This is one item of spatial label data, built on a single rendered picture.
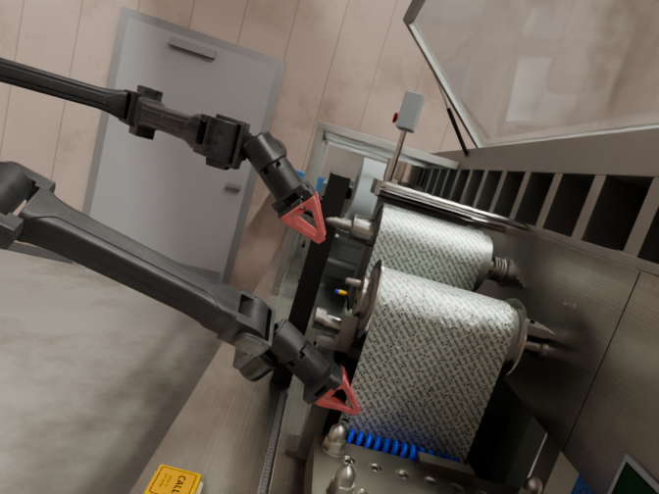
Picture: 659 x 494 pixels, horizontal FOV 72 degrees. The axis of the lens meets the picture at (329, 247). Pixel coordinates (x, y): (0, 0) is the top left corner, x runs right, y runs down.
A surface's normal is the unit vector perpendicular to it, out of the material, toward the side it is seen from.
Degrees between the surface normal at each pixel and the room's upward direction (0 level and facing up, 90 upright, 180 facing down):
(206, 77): 90
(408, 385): 90
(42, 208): 34
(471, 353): 90
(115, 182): 90
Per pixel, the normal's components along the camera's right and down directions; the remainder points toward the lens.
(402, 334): 0.00, 0.18
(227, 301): 0.64, -0.59
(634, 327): -0.96, -0.28
